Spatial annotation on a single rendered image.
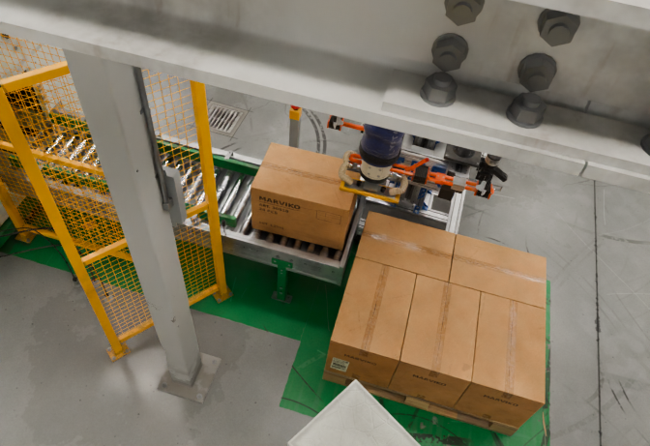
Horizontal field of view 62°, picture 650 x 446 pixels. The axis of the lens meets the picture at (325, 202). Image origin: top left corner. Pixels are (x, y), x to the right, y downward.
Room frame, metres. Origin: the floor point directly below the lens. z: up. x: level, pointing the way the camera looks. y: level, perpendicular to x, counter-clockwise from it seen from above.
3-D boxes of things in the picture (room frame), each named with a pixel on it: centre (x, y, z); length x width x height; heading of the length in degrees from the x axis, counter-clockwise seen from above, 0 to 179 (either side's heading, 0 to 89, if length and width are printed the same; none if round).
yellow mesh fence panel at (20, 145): (1.66, 0.91, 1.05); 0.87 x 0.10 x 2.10; 132
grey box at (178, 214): (1.42, 0.68, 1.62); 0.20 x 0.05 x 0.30; 80
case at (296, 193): (2.25, 0.12, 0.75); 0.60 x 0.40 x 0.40; 82
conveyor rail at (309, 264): (2.07, 1.00, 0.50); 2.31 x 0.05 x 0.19; 80
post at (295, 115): (2.78, 0.27, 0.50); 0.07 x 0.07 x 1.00; 80
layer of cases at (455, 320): (1.78, -0.80, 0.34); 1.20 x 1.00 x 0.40; 80
